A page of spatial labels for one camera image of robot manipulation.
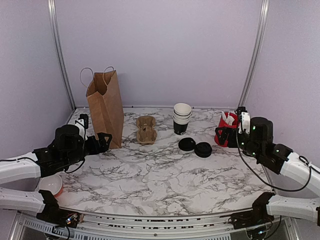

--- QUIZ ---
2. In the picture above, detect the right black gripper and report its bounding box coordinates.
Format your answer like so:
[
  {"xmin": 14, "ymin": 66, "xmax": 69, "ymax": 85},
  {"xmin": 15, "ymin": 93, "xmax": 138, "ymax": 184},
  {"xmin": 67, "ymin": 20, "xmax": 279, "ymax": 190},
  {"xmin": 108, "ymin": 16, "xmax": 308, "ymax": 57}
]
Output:
[{"xmin": 215, "ymin": 126, "xmax": 262, "ymax": 161}]

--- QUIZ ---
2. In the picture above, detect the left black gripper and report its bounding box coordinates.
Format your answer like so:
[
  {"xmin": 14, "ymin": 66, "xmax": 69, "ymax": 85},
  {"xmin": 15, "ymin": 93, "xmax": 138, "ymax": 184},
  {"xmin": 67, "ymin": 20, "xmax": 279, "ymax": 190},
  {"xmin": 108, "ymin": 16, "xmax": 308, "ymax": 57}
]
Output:
[{"xmin": 63, "ymin": 132, "xmax": 112, "ymax": 167}]

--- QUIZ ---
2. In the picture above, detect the black plastic cup lid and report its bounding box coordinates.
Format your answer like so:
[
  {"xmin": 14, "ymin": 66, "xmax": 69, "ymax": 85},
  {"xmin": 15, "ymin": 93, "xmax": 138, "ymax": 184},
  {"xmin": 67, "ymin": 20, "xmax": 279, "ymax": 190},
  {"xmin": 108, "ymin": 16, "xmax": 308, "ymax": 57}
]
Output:
[{"xmin": 178, "ymin": 137, "xmax": 196, "ymax": 152}]

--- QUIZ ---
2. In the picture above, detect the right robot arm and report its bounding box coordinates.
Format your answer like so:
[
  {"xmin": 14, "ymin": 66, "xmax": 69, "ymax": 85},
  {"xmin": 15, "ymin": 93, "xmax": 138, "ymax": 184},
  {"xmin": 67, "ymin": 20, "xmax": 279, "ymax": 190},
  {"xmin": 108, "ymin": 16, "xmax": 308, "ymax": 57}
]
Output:
[{"xmin": 215, "ymin": 112, "xmax": 320, "ymax": 228}]

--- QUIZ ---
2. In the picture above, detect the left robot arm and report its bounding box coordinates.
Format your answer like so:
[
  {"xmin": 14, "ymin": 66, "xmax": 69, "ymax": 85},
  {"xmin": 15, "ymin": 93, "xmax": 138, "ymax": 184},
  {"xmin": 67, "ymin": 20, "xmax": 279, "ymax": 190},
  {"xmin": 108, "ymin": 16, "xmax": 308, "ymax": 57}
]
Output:
[{"xmin": 0, "ymin": 120, "xmax": 113, "ymax": 228}]

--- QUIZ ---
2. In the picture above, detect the red cylindrical container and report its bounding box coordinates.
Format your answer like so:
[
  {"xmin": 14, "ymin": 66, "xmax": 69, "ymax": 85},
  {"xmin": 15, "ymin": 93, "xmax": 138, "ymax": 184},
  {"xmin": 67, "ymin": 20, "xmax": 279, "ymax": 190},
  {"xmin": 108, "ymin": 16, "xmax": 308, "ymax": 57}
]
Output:
[{"xmin": 214, "ymin": 111, "xmax": 238, "ymax": 148}]

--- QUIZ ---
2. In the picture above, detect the brown paper bag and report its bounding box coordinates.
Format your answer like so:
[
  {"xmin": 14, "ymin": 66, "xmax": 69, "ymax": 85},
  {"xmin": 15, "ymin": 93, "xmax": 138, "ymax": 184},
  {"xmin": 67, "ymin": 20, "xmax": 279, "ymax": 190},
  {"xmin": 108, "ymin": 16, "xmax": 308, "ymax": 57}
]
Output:
[{"xmin": 84, "ymin": 66, "xmax": 124, "ymax": 149}]

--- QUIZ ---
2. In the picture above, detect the brown cardboard cup carrier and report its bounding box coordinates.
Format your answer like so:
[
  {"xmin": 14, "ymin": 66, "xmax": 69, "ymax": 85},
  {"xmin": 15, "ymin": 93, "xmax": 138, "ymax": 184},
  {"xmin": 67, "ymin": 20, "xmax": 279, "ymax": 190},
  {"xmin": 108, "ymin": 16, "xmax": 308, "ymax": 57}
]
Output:
[{"xmin": 136, "ymin": 115, "xmax": 158, "ymax": 145}]

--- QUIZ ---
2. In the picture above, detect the stack of paper cups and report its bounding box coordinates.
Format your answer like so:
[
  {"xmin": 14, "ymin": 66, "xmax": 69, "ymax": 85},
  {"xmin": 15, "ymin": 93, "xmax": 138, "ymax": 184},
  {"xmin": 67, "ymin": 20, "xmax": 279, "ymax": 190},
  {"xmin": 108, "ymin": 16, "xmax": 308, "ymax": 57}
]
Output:
[{"xmin": 173, "ymin": 103, "xmax": 192, "ymax": 135}]

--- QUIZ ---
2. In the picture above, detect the white and orange bowl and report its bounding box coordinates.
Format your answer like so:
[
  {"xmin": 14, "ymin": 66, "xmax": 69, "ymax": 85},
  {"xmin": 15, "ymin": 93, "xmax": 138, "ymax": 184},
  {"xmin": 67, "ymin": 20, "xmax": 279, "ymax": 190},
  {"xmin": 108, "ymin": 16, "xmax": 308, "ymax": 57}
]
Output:
[{"xmin": 38, "ymin": 174, "xmax": 63, "ymax": 197}]

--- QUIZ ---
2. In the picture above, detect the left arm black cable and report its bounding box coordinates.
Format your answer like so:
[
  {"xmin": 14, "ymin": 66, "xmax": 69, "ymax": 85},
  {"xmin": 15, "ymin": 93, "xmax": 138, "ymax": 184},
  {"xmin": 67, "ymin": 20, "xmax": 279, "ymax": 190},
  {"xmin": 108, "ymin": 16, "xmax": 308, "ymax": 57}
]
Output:
[{"xmin": 63, "ymin": 139, "xmax": 87, "ymax": 174}]

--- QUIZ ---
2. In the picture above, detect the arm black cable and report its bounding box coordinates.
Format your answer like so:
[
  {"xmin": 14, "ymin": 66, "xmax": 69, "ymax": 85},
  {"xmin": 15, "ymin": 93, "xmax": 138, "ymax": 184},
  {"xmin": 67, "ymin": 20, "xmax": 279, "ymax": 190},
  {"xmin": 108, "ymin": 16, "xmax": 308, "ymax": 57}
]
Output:
[
  {"xmin": 234, "ymin": 112, "xmax": 313, "ymax": 193},
  {"xmin": 63, "ymin": 139, "xmax": 87, "ymax": 174}
]

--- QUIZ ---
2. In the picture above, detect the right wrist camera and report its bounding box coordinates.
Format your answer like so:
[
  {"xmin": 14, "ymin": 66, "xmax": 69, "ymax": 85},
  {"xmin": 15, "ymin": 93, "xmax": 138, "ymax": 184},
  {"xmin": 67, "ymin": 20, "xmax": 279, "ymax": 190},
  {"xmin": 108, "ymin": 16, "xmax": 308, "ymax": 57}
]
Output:
[{"xmin": 236, "ymin": 106, "xmax": 251, "ymax": 135}]

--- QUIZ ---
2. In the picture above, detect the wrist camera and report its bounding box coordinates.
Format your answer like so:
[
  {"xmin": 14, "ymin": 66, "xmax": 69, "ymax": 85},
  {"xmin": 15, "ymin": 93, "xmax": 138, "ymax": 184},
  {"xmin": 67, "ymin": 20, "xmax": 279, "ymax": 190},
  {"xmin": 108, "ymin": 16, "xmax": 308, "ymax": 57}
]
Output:
[
  {"xmin": 236, "ymin": 106, "xmax": 251, "ymax": 135},
  {"xmin": 74, "ymin": 113, "xmax": 89, "ymax": 141}
]

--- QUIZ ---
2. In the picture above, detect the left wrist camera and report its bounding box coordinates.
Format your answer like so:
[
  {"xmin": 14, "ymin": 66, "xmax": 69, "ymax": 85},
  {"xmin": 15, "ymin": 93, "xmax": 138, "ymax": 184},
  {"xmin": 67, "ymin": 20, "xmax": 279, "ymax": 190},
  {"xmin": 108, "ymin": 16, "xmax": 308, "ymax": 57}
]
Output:
[{"xmin": 74, "ymin": 113, "xmax": 89, "ymax": 141}]

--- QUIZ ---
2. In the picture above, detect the right aluminium frame post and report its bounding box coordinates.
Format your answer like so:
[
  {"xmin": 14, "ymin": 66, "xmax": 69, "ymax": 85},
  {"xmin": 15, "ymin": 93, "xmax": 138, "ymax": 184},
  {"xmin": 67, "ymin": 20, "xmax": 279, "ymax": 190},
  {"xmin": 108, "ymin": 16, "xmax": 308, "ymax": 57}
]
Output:
[{"xmin": 238, "ymin": 0, "xmax": 270, "ymax": 107}]

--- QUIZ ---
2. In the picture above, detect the aluminium frame post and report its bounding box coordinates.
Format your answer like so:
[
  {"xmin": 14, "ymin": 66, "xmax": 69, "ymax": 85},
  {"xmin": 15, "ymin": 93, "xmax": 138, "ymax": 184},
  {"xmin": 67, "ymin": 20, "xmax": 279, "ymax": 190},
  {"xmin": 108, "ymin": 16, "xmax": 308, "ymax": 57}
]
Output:
[
  {"xmin": 47, "ymin": 0, "xmax": 76, "ymax": 112},
  {"xmin": 238, "ymin": 0, "xmax": 270, "ymax": 107}
]

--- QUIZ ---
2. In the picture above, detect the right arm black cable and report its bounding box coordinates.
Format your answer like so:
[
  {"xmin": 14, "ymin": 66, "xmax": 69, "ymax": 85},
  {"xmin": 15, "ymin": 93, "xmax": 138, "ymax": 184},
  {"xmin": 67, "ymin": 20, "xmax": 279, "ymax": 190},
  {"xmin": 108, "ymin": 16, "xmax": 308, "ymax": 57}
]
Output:
[{"xmin": 234, "ymin": 112, "xmax": 313, "ymax": 193}]

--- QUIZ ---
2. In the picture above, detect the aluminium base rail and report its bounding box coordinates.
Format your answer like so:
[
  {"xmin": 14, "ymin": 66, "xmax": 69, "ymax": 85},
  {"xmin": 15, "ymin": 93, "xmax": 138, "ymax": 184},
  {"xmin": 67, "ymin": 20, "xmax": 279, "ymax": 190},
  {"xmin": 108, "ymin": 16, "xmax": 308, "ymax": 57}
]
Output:
[{"xmin": 0, "ymin": 211, "xmax": 302, "ymax": 240}]

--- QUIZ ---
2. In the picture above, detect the left aluminium frame post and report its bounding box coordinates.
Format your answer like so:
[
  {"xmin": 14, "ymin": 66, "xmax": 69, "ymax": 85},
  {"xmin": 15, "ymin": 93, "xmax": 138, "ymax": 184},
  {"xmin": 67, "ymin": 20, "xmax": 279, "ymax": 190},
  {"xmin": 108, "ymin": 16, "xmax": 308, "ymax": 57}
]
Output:
[{"xmin": 47, "ymin": 0, "xmax": 76, "ymax": 112}]

